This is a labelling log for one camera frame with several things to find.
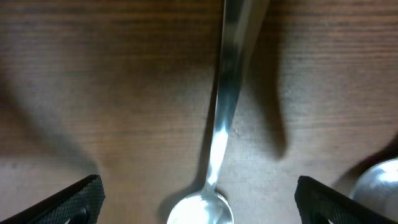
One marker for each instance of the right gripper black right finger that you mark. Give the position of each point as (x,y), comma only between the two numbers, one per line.
(320,204)

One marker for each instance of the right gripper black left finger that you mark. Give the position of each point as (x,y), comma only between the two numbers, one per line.
(79,203)

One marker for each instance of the steel spoon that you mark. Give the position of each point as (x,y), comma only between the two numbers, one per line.
(376,189)
(242,21)

